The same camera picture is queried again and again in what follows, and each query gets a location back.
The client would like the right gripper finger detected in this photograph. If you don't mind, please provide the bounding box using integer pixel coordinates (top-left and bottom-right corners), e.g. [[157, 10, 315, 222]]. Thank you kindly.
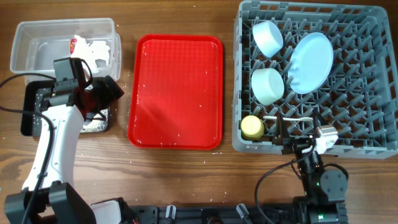
[[272, 113, 290, 146], [312, 108, 323, 131]]

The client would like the white plastic spoon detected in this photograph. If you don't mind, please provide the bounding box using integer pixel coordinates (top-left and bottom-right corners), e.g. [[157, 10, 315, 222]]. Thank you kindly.
[[263, 116, 313, 122]]

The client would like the yellow plastic cup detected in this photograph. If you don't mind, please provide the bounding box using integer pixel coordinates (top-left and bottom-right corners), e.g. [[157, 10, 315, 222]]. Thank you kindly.
[[241, 115, 264, 141]]

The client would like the white napkin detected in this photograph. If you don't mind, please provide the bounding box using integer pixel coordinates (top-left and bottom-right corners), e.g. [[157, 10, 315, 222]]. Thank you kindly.
[[71, 35, 111, 71]]

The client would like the light green bowl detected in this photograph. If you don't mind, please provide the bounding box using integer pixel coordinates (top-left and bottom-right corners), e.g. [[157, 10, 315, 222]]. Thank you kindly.
[[251, 68, 284, 106]]

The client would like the red snack wrapper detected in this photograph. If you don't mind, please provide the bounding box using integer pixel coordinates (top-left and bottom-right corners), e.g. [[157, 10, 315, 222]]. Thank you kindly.
[[70, 38, 77, 54]]

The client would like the large light blue plate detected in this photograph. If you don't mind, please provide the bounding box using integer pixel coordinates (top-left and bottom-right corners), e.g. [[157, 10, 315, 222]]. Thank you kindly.
[[288, 32, 334, 94]]

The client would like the light blue bowl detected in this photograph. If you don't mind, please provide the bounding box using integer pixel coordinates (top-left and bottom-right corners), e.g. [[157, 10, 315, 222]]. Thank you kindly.
[[252, 21, 284, 57]]

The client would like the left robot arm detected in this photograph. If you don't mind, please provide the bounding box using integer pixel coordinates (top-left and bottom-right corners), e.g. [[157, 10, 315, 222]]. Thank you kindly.
[[4, 57, 124, 223]]

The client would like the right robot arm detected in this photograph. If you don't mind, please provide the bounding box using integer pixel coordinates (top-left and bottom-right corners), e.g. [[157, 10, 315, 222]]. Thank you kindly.
[[272, 111, 349, 223]]

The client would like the grey dishwasher rack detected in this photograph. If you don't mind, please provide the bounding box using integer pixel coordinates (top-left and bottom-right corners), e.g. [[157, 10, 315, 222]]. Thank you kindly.
[[232, 1, 397, 159]]

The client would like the black waste tray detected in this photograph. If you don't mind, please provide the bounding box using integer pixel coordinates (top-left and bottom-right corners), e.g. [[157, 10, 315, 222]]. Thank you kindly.
[[21, 80, 109, 136]]

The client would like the clear plastic waste bin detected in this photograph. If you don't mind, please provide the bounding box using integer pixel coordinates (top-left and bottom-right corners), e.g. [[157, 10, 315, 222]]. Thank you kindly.
[[10, 18, 122, 81]]

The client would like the red serving tray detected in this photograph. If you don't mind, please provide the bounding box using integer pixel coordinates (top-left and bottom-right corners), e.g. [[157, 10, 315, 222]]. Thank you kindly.
[[127, 34, 223, 151]]

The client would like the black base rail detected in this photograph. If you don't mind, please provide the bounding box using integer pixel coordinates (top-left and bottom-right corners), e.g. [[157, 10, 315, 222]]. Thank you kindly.
[[124, 203, 348, 224]]

